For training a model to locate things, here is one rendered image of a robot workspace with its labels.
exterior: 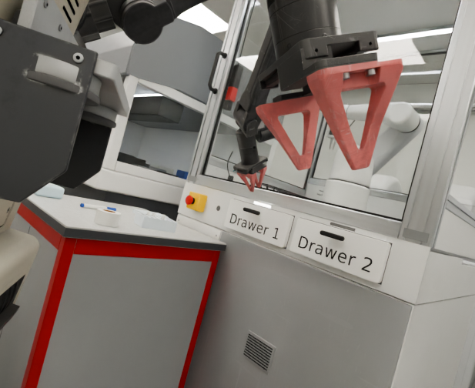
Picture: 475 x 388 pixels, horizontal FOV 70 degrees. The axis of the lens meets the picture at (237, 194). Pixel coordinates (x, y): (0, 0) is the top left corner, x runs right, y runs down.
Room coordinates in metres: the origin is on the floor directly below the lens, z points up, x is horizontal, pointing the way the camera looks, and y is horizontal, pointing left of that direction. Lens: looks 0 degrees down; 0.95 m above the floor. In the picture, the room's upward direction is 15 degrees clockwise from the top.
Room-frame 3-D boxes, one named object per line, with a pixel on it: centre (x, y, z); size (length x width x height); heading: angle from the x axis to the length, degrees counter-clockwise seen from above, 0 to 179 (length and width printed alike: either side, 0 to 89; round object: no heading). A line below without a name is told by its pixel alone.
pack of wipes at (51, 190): (1.27, 0.71, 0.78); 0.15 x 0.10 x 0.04; 51
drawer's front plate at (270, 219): (1.21, -0.09, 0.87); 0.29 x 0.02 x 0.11; 46
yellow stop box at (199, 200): (1.42, 0.16, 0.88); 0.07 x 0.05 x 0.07; 46
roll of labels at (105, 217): (1.02, 0.36, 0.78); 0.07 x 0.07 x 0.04
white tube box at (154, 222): (1.19, 0.25, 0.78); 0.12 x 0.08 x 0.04; 126
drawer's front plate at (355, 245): (0.99, -0.32, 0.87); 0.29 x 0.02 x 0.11; 46
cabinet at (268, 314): (1.52, -0.46, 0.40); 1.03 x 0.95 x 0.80; 46
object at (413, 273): (1.53, -0.46, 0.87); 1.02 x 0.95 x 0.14; 46
